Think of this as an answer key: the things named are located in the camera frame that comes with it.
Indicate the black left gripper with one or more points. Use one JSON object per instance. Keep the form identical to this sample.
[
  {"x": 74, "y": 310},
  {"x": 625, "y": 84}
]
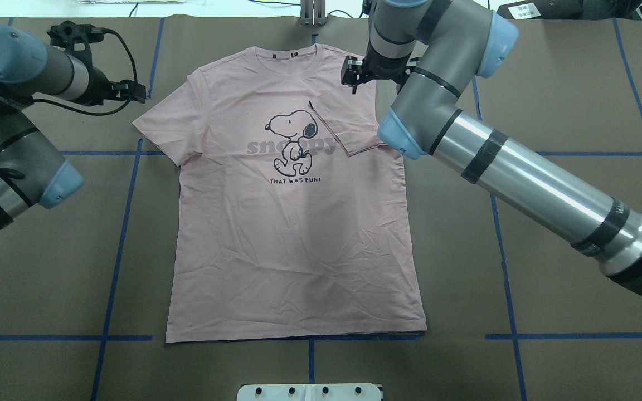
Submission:
[{"x": 98, "y": 90}]

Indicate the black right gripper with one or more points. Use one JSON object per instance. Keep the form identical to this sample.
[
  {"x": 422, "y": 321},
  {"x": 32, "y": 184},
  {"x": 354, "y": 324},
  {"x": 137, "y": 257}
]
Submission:
[{"x": 378, "y": 68}]

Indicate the pink Snoopy t-shirt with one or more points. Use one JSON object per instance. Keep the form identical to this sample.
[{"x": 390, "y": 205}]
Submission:
[{"x": 292, "y": 213}]

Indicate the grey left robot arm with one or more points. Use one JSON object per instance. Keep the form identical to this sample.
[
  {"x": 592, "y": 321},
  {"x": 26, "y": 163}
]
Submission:
[{"x": 32, "y": 170}]

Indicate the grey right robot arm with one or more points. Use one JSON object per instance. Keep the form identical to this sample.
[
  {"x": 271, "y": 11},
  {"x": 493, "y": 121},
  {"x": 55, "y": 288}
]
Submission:
[{"x": 432, "y": 50}]

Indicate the blue tape grid lines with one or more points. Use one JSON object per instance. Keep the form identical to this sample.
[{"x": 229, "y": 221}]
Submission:
[{"x": 513, "y": 312}]

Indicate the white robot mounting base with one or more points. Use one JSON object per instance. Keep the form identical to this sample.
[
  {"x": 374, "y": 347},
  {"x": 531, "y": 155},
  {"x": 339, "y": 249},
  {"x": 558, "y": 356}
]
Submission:
[{"x": 312, "y": 391}]

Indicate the aluminium frame post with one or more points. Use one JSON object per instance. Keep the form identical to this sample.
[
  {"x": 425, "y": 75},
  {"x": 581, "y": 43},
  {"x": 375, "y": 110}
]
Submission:
[{"x": 313, "y": 12}]

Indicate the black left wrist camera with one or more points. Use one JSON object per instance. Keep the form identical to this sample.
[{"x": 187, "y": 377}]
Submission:
[{"x": 71, "y": 36}]

